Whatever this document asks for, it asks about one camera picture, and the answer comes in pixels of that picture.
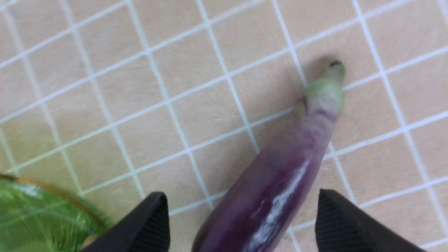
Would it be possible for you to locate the green ribbed plastic plate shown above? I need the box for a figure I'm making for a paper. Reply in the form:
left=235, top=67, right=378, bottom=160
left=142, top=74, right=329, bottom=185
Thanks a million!
left=0, top=174, right=113, bottom=252

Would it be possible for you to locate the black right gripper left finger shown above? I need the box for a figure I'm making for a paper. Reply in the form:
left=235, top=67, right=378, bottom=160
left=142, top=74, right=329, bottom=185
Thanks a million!
left=81, top=191, right=171, bottom=252

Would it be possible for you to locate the purple eggplant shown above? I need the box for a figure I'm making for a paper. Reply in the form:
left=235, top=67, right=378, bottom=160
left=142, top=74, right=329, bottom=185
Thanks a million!
left=191, top=60, right=346, bottom=252

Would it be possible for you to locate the orange checkered tablecloth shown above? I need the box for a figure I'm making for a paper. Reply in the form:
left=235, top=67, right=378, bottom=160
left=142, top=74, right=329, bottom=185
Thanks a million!
left=1, top=0, right=447, bottom=252

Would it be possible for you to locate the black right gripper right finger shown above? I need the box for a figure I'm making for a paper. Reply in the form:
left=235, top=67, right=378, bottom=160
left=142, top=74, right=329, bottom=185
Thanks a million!
left=315, top=189, right=422, bottom=252

